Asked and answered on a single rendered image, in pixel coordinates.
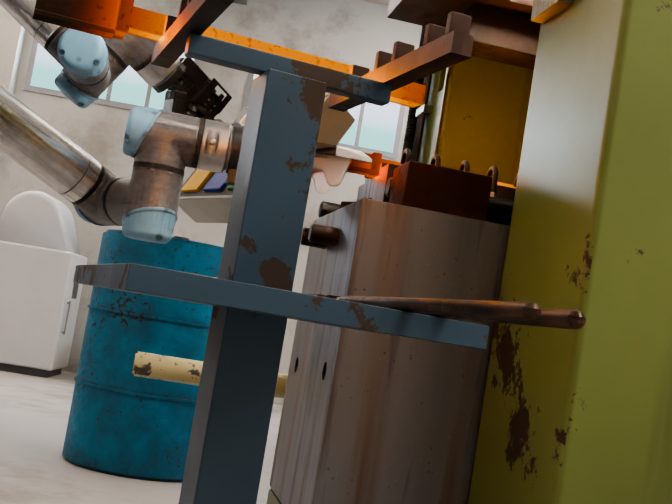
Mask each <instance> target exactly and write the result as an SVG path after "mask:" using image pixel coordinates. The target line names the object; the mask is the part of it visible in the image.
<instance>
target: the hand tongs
mask: <svg viewBox="0 0 672 504"><path fill-rule="evenodd" d="M310 295H316V296H322V297H327V298H333V299H338V300H344V301H350V302H355V303H361V304H367V305H372V306H378V307H384V308H389V309H395V310H401V311H406V312H412V313H418V314H423V315H429V316H434V317H440V318H449V319H461V320H472V321H484V322H495V323H507V324H518V325H530V326H542V327H553V328H565V329H574V330H575V329H581V328H582V327H583V326H584V325H585V322H586V317H585V315H584V313H583V312H581V311H579V310H565V309H544V308H540V307H539V305H538V304H536V303H534V302H520V301H492V300H463V299H434V298H405V297H376V296H341V297H340V296H333V295H323V294H310Z"/></svg>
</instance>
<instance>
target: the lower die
mask: <svg viewBox="0 0 672 504"><path fill-rule="evenodd" d="M399 166H400V165H395V164H390V163H389V164H388V163H381V165H380V171H379V176H377V177H375V178H373V179H369V178H365V184H363V185H361V186H359V188H358V194H357V200H356V201H358V200H360V199H362V198H365V197H366V198H368V199H369V198H372V199H373V200H378V201H384V202H389V197H387V196H386V194H385V189H386V184H387V181H388V179H389V178H390V177H393V173H394V169H395V168H397V167H399ZM515 191H516V188H511V187H506V186H501V185H497V189H496V193H497V198H502V199H507V200H512V201H514V197H515ZM486 221H487V222H493V223H498V224H503V225H508V226H510V224H511V221H508V220H503V219H498V218H492V217H487V219H486Z"/></svg>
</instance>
